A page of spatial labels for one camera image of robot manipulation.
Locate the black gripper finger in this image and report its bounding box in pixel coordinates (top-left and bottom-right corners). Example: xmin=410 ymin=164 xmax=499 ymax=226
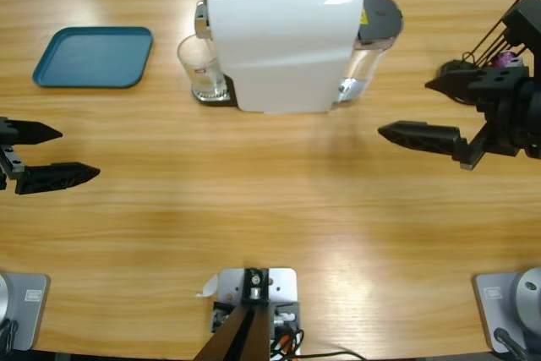
xmin=7 ymin=119 xmax=63 ymax=146
xmin=377 ymin=121 xmax=487 ymax=170
xmin=424 ymin=65 xmax=529 ymax=102
xmin=14 ymin=161 xmax=101 ymax=195

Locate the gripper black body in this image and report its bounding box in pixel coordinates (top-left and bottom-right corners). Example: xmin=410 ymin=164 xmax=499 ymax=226
xmin=475 ymin=77 xmax=541 ymax=159
xmin=0 ymin=118 xmax=25 ymax=191

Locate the clear drinking glass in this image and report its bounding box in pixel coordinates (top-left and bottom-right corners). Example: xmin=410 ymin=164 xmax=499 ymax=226
xmin=176 ymin=33 xmax=229 ymax=102

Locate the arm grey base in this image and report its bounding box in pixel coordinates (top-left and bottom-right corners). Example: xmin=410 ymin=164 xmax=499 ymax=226
xmin=0 ymin=272 xmax=51 ymax=352
xmin=472 ymin=266 xmax=541 ymax=354

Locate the white capsule coffee machine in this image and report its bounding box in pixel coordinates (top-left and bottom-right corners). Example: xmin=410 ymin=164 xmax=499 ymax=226
xmin=192 ymin=0 xmax=365 ymax=116

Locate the black capsule holder with rods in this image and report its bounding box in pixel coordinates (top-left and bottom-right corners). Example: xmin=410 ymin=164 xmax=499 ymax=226
xmin=439 ymin=0 xmax=537 ymax=105

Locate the teal plastic tray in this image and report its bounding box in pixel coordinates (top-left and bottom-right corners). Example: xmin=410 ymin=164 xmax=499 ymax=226
xmin=32 ymin=25 xmax=154 ymax=90

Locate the clear water tank black lid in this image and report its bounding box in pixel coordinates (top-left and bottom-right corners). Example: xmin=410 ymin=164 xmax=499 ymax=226
xmin=333 ymin=0 xmax=405 ymax=105

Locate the white paper tag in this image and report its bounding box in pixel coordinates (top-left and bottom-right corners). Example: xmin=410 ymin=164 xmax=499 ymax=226
xmin=194 ymin=274 xmax=220 ymax=298

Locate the metal drip tray grille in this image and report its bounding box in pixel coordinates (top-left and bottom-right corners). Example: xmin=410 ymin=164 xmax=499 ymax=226
xmin=190 ymin=75 xmax=238 ymax=108

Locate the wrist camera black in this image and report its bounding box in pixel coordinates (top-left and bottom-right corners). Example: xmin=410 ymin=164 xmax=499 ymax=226
xmin=502 ymin=0 xmax=541 ymax=57

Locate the base black cable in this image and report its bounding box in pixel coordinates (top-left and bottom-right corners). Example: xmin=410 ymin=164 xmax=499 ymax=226
xmin=493 ymin=326 xmax=532 ymax=361
xmin=0 ymin=318 xmax=20 ymax=352

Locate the white mount block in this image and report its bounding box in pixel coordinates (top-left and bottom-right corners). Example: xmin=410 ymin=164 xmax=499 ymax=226
xmin=217 ymin=267 xmax=297 ymax=307

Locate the black mount bracket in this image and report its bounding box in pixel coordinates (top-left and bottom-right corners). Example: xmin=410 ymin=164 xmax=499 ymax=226
xmin=210 ymin=300 xmax=302 ymax=335

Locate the black power cable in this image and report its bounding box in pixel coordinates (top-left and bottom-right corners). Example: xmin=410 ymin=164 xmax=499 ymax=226
xmin=302 ymin=350 xmax=364 ymax=361

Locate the dark camera post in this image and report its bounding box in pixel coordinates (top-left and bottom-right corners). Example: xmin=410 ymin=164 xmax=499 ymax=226
xmin=196 ymin=267 xmax=271 ymax=361

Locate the orange black cable bundle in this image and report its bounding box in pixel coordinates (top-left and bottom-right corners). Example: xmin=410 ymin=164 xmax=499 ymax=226
xmin=270 ymin=326 xmax=305 ymax=358

